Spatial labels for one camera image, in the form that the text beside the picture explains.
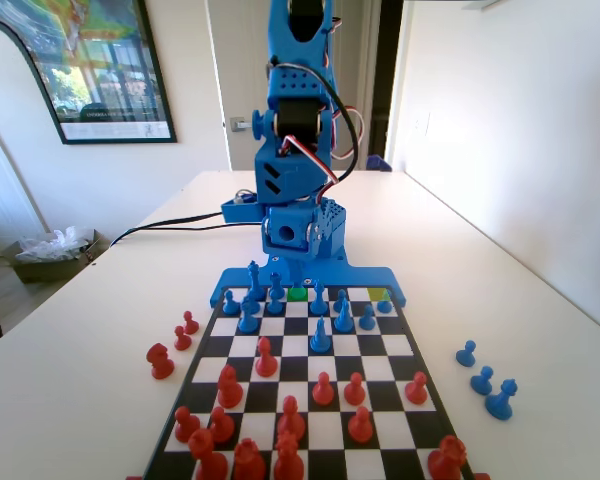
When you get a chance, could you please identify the tall blue chess piece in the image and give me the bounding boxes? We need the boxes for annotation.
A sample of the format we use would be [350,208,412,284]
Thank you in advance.
[333,297,355,334]
[309,279,330,316]
[236,297,261,335]
[309,315,331,354]

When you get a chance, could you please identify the blue chess king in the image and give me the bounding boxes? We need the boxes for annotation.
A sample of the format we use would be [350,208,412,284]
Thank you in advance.
[246,259,264,303]

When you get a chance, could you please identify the tall red chess piece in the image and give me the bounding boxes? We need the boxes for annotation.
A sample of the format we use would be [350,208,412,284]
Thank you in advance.
[254,336,279,378]
[277,395,306,441]
[216,364,245,409]

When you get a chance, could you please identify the captured red knight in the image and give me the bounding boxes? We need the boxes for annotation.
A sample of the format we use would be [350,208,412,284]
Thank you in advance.
[145,342,176,381]

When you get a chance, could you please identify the large red chess piece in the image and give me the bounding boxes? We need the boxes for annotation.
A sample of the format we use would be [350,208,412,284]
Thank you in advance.
[273,430,306,480]
[427,434,469,480]
[233,438,267,480]
[187,427,230,480]

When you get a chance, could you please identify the captured blue pawn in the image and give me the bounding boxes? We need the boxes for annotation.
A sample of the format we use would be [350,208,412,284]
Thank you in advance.
[484,378,519,421]

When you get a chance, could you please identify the black white chessboard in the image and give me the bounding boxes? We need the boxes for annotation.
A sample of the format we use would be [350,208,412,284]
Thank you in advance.
[142,284,476,480]

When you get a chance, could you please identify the white door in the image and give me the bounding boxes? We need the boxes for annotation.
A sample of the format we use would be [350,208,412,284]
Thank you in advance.
[207,0,374,172]

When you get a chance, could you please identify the clear plastic wrapping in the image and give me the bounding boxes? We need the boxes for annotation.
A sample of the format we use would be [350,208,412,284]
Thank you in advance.
[17,225,94,264]

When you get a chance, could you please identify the cardboard box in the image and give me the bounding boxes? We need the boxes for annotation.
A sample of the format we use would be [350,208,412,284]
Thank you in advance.
[2,228,101,285]

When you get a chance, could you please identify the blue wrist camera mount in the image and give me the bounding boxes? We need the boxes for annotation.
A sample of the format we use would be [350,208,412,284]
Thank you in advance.
[221,189,319,262]

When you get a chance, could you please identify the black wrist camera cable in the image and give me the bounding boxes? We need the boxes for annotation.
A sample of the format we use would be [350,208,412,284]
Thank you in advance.
[267,58,360,191]

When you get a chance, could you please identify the red white servo wires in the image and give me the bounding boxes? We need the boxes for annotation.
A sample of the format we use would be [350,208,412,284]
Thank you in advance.
[278,105,369,204]

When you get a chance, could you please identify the framed wall poster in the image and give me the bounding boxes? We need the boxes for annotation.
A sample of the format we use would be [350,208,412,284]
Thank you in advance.
[0,0,178,146]

